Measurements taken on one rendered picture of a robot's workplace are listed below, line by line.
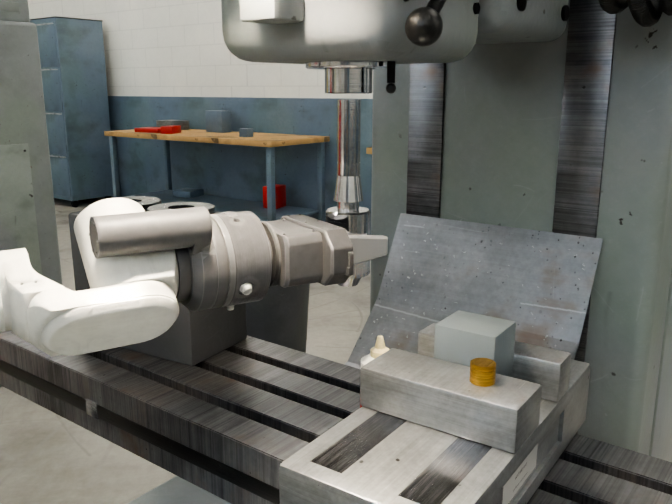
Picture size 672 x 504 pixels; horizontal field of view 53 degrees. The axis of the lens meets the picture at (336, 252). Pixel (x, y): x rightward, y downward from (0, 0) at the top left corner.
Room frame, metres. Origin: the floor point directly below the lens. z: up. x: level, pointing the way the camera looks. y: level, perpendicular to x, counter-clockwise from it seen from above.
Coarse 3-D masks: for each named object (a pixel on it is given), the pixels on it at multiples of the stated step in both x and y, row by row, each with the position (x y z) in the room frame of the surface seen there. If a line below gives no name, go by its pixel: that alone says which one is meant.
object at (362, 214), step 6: (330, 210) 0.69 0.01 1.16; (336, 210) 0.69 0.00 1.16; (360, 210) 0.69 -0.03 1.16; (366, 210) 0.69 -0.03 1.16; (330, 216) 0.68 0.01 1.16; (336, 216) 0.67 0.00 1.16; (342, 216) 0.67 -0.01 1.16; (348, 216) 0.67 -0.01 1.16; (354, 216) 0.67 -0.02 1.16; (360, 216) 0.67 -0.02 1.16; (366, 216) 0.68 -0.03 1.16; (342, 222) 0.67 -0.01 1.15; (348, 222) 0.67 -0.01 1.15; (354, 222) 0.67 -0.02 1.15; (360, 222) 0.67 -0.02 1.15
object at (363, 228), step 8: (336, 224) 0.67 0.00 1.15; (344, 224) 0.67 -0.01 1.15; (352, 224) 0.67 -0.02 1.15; (360, 224) 0.67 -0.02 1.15; (368, 224) 0.68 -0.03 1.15; (352, 232) 0.67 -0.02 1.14; (360, 232) 0.67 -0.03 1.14; (368, 232) 0.68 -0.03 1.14; (360, 264) 0.67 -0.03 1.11; (368, 264) 0.68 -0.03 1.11; (360, 272) 0.67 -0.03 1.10; (368, 272) 0.68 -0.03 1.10
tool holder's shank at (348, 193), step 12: (348, 108) 0.68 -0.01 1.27; (360, 108) 0.69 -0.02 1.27; (348, 120) 0.68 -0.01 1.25; (360, 120) 0.69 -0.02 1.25; (348, 132) 0.68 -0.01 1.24; (360, 132) 0.69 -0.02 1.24; (348, 144) 0.68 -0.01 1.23; (348, 156) 0.68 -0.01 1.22; (348, 168) 0.68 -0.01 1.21; (336, 180) 0.69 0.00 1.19; (348, 180) 0.68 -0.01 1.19; (360, 180) 0.69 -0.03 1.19; (336, 192) 0.68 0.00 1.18; (348, 192) 0.68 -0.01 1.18; (360, 192) 0.68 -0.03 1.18; (348, 204) 0.68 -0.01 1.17
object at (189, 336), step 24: (72, 216) 0.93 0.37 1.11; (72, 240) 0.93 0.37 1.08; (192, 312) 0.83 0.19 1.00; (216, 312) 0.87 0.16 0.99; (240, 312) 0.92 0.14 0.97; (168, 336) 0.84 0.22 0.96; (192, 336) 0.83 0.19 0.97; (216, 336) 0.87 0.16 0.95; (240, 336) 0.91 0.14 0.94; (192, 360) 0.83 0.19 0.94
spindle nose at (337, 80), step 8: (328, 72) 0.68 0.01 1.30; (336, 72) 0.67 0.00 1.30; (344, 72) 0.67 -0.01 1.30; (352, 72) 0.67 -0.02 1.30; (360, 72) 0.67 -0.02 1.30; (368, 72) 0.68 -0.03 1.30; (328, 80) 0.68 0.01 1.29; (336, 80) 0.67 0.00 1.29; (344, 80) 0.67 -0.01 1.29; (352, 80) 0.67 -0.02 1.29; (360, 80) 0.67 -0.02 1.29; (368, 80) 0.68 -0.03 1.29; (328, 88) 0.68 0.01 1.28; (336, 88) 0.67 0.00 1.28; (344, 88) 0.67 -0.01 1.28; (352, 88) 0.67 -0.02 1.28; (360, 88) 0.67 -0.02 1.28; (368, 88) 0.68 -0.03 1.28
